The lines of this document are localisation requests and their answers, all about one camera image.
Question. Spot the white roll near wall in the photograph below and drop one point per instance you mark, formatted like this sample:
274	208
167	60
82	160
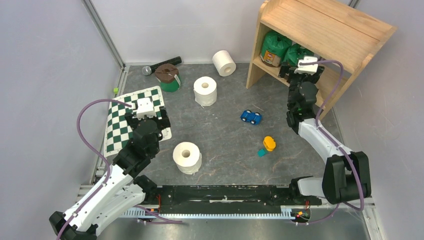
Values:
224	63

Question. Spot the white roll front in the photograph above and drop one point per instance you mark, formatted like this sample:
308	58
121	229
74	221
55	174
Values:
187	157

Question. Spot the brown-topped green paper roll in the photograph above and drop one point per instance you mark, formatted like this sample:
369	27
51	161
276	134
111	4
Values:
169	78

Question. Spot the blue toy car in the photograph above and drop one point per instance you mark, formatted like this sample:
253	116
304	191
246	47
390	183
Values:
253	118

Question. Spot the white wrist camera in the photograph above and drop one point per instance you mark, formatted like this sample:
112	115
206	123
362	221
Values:
307	65
144	109

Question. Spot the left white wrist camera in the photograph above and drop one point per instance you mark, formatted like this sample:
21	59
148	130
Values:
144	109

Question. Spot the white roll centre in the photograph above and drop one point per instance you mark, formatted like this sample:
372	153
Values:
205	91

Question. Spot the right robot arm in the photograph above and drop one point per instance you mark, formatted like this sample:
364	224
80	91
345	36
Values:
346	175

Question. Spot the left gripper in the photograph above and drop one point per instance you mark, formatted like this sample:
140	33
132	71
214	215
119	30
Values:
163	122

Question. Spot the black microphone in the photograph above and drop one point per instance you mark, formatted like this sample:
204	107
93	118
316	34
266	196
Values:
149	69

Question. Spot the teal toy cube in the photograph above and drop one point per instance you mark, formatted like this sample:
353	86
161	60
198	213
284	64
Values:
262	152

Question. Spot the green white chess mat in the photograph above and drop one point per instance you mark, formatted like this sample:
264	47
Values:
117	131

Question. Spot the wooden two-tier shelf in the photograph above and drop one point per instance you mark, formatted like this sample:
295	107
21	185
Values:
330	29

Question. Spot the yellow toy block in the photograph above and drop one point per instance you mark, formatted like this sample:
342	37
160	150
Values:
269	143

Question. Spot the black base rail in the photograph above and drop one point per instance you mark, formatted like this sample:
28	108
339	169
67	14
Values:
225	199

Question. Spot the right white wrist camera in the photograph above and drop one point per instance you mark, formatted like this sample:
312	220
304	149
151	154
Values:
307	65

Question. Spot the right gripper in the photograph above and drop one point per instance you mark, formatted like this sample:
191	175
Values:
285	71

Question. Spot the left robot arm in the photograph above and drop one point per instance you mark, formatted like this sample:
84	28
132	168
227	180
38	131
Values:
118	190

